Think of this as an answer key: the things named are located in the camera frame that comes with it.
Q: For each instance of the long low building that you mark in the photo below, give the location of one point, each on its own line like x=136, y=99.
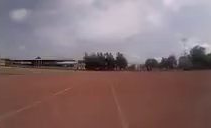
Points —
x=43, y=62

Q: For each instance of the small clump of trees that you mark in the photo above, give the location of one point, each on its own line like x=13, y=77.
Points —
x=161, y=63

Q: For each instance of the clump of dark trees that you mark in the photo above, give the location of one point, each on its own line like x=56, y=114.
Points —
x=104, y=62

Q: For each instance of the tall light mast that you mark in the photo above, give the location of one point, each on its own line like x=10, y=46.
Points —
x=184, y=50

